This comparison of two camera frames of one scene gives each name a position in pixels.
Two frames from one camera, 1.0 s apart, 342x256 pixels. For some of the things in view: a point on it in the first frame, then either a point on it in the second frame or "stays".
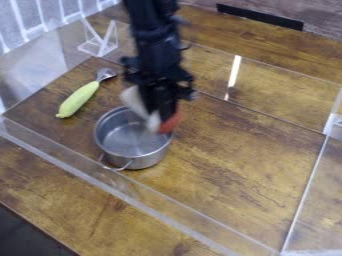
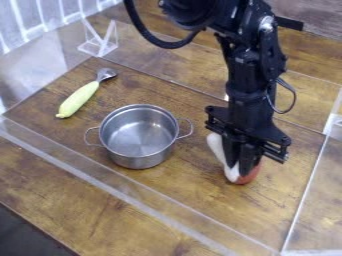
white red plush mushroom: (162, 124) to (232, 170)
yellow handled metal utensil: (83, 93) stays
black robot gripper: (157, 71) to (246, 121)
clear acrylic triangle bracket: (98, 45) stays
